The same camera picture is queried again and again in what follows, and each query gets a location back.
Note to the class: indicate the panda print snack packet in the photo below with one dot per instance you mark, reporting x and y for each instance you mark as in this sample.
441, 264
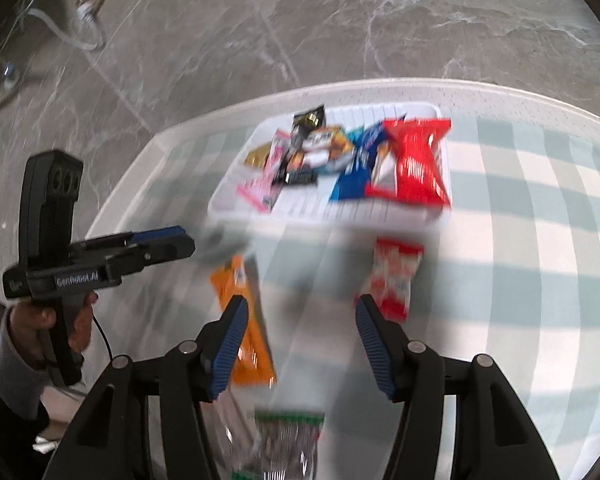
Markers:
325, 145

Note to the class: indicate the small red white snack packet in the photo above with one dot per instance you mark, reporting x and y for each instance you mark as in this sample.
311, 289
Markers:
395, 270

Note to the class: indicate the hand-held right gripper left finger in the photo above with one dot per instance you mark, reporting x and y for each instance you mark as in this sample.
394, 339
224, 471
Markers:
227, 350

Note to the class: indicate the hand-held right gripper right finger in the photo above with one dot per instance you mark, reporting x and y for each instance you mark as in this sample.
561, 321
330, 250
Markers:
375, 350

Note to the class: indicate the gold snack packet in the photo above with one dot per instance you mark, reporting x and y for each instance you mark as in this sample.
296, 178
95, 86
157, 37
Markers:
257, 157

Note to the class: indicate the black snack packet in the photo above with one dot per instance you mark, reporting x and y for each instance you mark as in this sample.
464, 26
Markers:
297, 140

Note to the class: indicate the person's left hand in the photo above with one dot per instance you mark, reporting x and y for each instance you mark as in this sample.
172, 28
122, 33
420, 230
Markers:
82, 325

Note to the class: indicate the green white checked tablecloth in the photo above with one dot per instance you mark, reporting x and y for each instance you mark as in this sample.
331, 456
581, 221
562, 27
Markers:
505, 260

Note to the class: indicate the green red nut packet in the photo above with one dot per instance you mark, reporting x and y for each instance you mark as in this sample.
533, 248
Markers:
290, 440

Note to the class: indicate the teal snack packet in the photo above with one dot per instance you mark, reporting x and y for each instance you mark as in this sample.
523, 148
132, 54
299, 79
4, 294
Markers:
357, 137

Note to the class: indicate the person's left forearm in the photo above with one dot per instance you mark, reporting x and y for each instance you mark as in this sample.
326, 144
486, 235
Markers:
17, 380

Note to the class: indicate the clear white snack packet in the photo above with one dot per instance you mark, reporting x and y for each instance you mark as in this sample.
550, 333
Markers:
230, 430

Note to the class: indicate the pink snack packet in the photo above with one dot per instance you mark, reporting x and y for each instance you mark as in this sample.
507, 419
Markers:
267, 180

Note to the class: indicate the orange snack packet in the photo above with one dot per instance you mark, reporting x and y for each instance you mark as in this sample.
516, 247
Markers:
252, 340

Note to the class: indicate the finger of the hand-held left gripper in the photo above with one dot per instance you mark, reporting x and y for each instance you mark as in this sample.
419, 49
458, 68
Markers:
157, 233
165, 251

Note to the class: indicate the white plastic tray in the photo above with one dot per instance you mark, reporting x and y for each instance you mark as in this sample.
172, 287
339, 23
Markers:
320, 207

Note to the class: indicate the blue snack packet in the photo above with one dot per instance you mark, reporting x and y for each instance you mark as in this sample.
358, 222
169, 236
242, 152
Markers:
355, 175

